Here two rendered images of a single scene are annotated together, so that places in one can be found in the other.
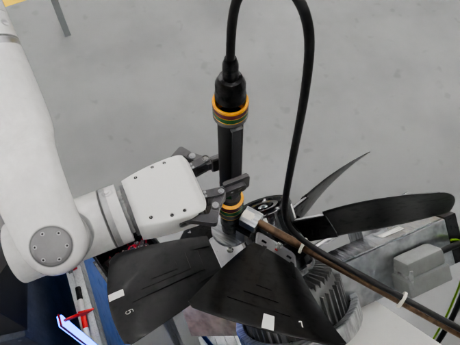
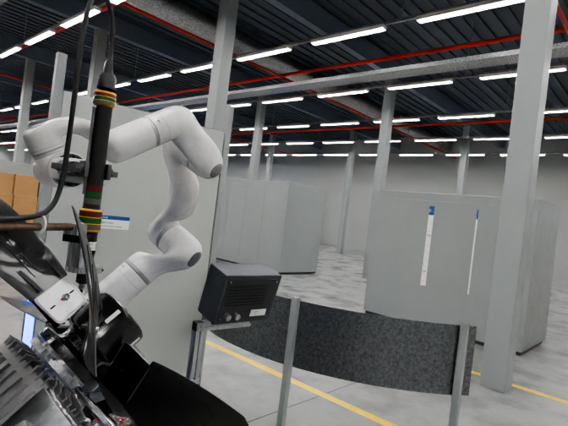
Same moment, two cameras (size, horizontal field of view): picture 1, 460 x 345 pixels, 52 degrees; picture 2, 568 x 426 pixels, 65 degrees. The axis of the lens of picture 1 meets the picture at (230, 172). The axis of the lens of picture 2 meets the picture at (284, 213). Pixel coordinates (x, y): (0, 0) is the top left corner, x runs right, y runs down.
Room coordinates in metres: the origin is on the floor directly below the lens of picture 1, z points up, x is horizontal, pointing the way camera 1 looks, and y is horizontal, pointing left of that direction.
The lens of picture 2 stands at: (0.43, -0.98, 1.46)
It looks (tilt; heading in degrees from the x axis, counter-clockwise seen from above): 0 degrees down; 71
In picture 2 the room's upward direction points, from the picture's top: 7 degrees clockwise
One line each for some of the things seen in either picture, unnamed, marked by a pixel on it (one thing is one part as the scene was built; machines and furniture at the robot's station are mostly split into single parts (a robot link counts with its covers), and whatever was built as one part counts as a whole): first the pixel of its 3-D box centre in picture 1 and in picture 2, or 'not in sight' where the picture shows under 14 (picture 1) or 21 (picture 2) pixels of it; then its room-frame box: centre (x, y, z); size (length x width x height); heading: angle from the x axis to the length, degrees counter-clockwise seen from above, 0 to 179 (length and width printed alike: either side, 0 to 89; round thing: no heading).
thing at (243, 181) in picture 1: (231, 194); (75, 167); (0.32, 0.00, 1.50); 0.07 x 0.03 x 0.03; 114
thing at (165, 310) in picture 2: not in sight; (137, 252); (0.51, 2.03, 1.10); 1.21 x 0.05 x 2.20; 23
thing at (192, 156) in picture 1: (212, 157); (109, 172); (0.38, 0.03, 1.50); 0.07 x 0.03 x 0.03; 114
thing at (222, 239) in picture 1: (235, 220); (83, 248); (0.35, -0.01, 1.34); 0.09 x 0.07 x 0.10; 58
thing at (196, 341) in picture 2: not in sight; (195, 349); (0.70, 0.54, 0.96); 0.03 x 0.03 x 0.20; 23
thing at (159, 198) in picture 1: (160, 198); (77, 170); (0.31, 0.10, 1.50); 0.11 x 0.10 x 0.07; 114
